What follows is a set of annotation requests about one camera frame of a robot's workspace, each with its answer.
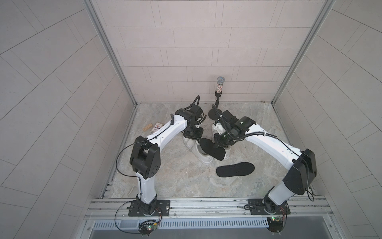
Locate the aluminium mounting rail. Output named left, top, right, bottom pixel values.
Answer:
left=85, top=196, right=334, bottom=220

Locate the black stand with microphone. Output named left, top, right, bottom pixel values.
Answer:
left=208, top=76, right=225, bottom=120

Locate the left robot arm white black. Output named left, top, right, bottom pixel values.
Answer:
left=130, top=103, right=212, bottom=216

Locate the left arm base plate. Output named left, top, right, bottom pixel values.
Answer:
left=126, top=199, right=171, bottom=217

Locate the small wooden block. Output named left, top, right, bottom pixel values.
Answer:
left=143, top=123, right=153, bottom=131

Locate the white sneaker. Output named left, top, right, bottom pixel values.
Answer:
left=183, top=136, right=213, bottom=165
left=211, top=122, right=231, bottom=161

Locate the left controller board with cables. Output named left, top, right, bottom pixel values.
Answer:
left=114, top=201, right=163, bottom=237

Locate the controller board with cables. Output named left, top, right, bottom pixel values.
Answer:
left=114, top=201, right=163, bottom=237
left=267, top=208, right=287, bottom=234

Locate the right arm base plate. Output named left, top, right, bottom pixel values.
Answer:
left=244, top=199, right=291, bottom=217

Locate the black insole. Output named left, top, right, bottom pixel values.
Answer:
left=216, top=162, right=255, bottom=178
left=199, top=138, right=226, bottom=161

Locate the right controller board with cables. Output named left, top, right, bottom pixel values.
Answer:
left=267, top=208, right=287, bottom=234

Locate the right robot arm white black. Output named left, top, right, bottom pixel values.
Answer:
left=212, top=107, right=317, bottom=214

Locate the small printed card box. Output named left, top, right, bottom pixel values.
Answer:
left=151, top=122, right=164, bottom=133

